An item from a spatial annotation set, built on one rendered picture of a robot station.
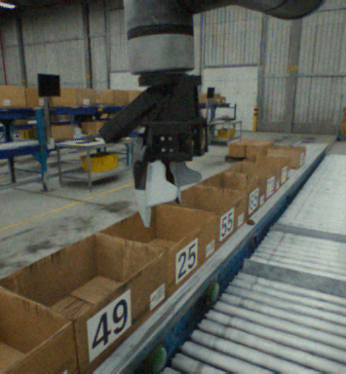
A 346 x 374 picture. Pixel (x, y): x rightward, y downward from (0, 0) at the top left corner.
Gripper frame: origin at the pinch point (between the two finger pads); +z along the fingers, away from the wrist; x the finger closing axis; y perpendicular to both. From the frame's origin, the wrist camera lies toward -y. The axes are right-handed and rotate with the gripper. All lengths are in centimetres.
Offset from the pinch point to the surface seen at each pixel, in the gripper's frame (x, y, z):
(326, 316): 70, 27, 62
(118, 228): 54, -46, 30
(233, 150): 778, -185, 123
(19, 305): 1.6, -40.0, 27.6
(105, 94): 621, -436, -29
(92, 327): 4.8, -21.8, 31.4
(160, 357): 20, -14, 50
